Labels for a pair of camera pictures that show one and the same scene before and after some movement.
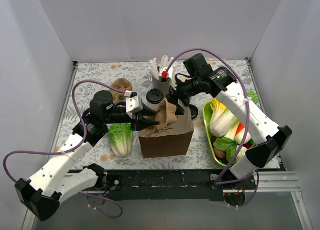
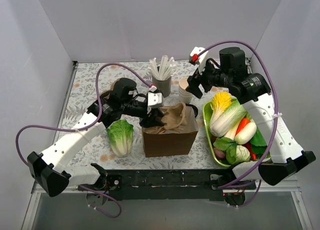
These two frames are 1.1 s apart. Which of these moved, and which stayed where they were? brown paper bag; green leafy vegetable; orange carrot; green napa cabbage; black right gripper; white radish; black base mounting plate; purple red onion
Moved: brown paper bag; black right gripper
Stayed: purple red onion; orange carrot; white radish; black base mounting plate; green napa cabbage; green leafy vegetable
